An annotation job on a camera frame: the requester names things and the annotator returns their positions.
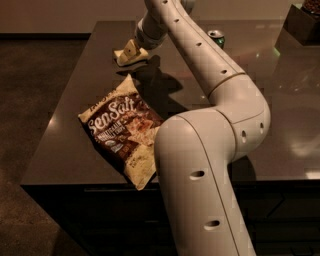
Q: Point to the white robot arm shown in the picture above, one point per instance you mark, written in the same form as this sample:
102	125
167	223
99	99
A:
194	148

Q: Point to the dark box with snacks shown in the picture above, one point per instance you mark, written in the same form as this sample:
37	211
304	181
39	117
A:
300	27

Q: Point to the sea salt chips bag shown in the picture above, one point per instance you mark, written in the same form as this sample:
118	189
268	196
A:
124	127

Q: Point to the dark drawer cabinet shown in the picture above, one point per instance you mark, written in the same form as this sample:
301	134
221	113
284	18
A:
283	219

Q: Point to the green soda can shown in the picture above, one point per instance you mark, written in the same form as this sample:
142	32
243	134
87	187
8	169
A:
218	37

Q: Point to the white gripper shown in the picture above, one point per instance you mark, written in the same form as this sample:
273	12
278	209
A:
144	39

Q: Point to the yellow sponge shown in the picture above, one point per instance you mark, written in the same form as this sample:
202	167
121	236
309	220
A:
130	57

